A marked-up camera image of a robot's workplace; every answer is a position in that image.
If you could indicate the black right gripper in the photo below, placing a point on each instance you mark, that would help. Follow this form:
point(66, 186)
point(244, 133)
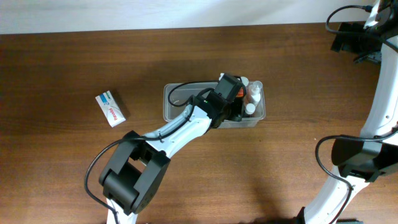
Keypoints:
point(349, 45)

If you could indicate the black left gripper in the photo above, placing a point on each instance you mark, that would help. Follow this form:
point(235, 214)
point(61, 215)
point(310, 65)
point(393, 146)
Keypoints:
point(239, 112)

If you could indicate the orange tablet tube white cap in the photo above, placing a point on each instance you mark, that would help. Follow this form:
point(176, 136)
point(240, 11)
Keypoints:
point(242, 91)

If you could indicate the dark brown syrup bottle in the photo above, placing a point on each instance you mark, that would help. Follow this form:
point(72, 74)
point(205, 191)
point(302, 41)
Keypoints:
point(249, 110)

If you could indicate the white Panadol box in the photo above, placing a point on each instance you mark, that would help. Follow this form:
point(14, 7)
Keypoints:
point(110, 109)

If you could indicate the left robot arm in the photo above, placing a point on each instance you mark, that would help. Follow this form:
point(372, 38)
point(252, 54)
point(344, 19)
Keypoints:
point(134, 172)

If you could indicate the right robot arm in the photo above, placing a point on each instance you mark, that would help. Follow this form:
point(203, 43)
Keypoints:
point(352, 163)

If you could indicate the clear plastic container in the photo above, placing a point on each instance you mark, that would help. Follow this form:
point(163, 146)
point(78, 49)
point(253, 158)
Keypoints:
point(181, 94)

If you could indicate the white calamine spray bottle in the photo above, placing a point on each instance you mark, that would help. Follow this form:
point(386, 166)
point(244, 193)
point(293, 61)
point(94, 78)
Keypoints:
point(253, 94)

